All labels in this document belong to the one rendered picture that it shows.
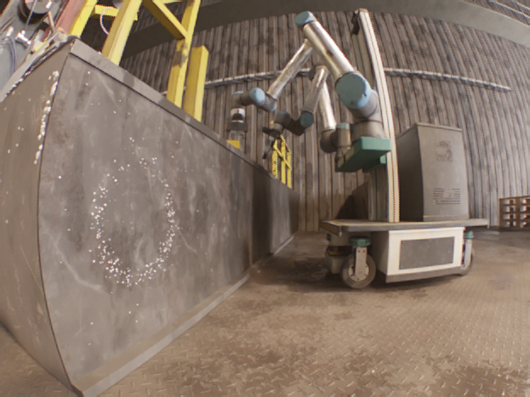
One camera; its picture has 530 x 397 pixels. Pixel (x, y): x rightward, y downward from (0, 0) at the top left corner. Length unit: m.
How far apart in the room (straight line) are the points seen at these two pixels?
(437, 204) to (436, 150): 0.28
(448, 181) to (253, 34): 5.88
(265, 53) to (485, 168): 5.74
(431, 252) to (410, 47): 5.67
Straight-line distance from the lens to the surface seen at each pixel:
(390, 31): 6.62
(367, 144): 1.14
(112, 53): 0.83
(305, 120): 1.57
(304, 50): 1.56
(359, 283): 1.20
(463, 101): 6.30
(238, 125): 1.46
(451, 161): 1.44
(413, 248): 1.18
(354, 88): 1.07
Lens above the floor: 0.38
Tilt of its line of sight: 3 degrees up
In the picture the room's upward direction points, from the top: straight up
